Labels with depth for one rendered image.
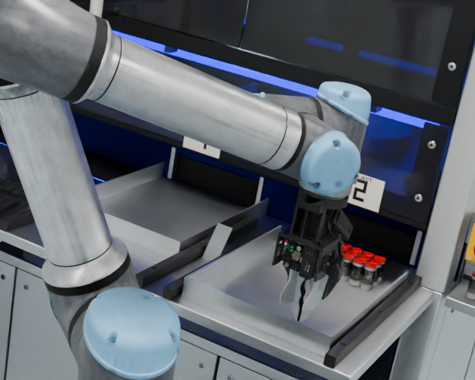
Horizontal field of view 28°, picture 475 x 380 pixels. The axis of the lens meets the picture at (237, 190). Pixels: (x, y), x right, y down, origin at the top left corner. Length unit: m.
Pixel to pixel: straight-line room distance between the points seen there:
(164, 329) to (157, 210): 0.73
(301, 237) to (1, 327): 1.17
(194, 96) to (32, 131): 0.21
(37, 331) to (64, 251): 1.08
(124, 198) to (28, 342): 0.56
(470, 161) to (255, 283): 0.42
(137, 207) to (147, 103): 0.84
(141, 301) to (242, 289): 0.43
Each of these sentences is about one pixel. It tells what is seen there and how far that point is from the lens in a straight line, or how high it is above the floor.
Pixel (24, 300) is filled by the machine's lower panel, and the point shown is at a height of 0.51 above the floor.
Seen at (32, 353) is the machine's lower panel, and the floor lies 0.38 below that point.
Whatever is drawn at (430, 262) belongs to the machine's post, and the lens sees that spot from 1.73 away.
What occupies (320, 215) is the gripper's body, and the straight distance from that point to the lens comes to 1.32.
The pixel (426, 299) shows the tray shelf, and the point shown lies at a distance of 1.71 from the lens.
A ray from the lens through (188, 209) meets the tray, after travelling 1.88.
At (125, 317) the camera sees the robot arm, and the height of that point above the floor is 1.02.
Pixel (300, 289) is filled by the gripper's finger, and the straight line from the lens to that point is 1.42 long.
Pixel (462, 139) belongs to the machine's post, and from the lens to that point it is 1.67.
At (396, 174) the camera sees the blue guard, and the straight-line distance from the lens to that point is 1.71.
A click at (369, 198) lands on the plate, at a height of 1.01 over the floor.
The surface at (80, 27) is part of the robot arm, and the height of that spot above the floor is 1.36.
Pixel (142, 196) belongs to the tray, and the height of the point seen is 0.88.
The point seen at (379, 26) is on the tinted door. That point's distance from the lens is 1.70.
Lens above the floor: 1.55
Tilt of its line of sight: 19 degrees down
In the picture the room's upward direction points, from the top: 10 degrees clockwise
